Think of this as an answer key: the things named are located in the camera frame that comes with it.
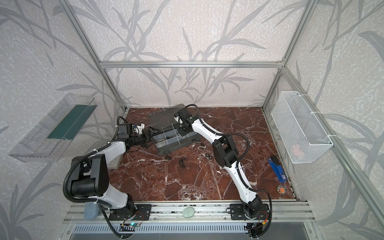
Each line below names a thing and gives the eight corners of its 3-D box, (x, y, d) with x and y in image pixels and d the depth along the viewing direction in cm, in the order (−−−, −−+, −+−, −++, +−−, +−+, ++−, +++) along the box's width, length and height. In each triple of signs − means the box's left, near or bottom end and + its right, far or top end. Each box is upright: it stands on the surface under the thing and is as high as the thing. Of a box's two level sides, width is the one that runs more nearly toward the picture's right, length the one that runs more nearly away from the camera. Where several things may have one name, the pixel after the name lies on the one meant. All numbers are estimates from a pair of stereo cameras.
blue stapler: (278, 183, 85) (281, 180, 81) (267, 160, 94) (270, 156, 90) (284, 182, 86) (289, 179, 81) (273, 159, 95) (277, 155, 91)
